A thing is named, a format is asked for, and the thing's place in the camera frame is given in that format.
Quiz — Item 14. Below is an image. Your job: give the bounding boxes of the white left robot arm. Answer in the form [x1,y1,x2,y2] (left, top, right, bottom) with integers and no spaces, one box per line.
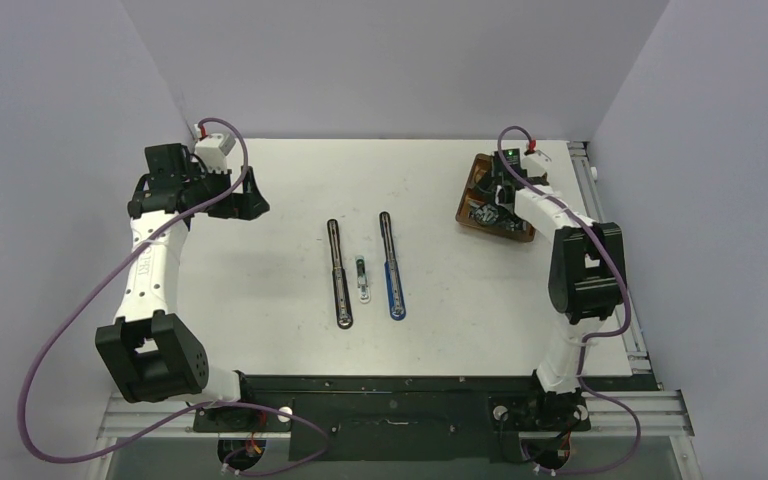
[95,134,270,430]

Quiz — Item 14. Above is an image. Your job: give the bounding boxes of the brown wooden tray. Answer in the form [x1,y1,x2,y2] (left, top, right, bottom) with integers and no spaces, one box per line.
[455,148,536,243]

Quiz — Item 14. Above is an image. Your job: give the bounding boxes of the aluminium side rail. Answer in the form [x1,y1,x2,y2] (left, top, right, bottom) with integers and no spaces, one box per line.
[568,140,695,439]

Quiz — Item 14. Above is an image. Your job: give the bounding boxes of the black stapler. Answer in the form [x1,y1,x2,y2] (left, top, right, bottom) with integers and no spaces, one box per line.
[326,219,354,330]

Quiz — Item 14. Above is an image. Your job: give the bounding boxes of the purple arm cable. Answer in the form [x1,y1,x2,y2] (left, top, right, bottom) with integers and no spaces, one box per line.
[496,125,644,478]
[16,117,331,480]

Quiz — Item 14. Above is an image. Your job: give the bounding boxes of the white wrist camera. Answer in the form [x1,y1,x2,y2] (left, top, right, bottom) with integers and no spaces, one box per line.
[520,150,552,177]
[194,133,236,173]

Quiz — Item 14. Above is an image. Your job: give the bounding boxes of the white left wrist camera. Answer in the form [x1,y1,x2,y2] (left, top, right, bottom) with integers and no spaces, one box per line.
[194,133,236,173]

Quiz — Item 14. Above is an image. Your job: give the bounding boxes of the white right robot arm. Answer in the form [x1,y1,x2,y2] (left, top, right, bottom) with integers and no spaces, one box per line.
[467,149,628,430]

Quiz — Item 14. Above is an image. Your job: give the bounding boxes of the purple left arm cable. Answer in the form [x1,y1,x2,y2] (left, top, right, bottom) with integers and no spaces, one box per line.
[16,117,331,480]

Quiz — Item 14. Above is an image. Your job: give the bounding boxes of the pile of staple strips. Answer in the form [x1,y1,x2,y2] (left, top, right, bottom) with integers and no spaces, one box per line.
[469,203,523,232]

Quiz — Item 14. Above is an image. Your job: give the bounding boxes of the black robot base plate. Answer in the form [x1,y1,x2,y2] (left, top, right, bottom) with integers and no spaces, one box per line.
[191,374,657,464]

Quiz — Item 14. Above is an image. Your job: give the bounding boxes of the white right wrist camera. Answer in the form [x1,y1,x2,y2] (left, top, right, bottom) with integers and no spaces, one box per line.
[520,150,552,177]

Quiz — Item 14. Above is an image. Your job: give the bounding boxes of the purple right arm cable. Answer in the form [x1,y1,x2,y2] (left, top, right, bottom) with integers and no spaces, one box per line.
[496,125,644,478]

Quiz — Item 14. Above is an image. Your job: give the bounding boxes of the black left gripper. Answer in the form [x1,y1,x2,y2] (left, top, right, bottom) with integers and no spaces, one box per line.
[183,163,268,221]

